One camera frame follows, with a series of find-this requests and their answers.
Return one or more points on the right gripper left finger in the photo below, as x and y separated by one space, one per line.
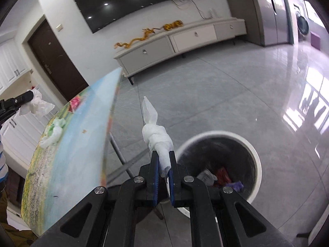
150 186

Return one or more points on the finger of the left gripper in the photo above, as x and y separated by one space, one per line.
17 102

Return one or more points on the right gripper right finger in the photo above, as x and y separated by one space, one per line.
179 195

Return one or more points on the white tissue wad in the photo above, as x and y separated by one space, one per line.
37 106

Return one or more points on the white tissue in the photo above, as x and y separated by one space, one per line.
156 137

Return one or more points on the purple wrapper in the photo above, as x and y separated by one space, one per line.
237 186

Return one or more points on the white round trash bin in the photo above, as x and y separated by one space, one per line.
214 150

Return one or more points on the white kitchen cabinets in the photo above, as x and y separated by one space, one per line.
20 133

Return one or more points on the red snack wrappers in bin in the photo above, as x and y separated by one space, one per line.
222 177

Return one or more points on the green crumpled napkin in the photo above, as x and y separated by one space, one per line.
53 133

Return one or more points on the dark brown entrance door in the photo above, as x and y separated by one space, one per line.
55 62

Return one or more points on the red crumpled wrapper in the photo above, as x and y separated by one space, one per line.
74 103

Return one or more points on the flower landscape table mat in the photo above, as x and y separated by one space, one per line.
64 173

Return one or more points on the white low TV cabinet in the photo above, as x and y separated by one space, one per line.
168 44

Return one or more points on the golden coiled dragon ornament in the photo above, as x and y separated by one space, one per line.
173 25

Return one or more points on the purple stool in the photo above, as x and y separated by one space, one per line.
316 41

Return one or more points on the front-load washing machine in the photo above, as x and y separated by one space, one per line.
302 24

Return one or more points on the grey double-door refrigerator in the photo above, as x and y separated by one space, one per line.
267 22

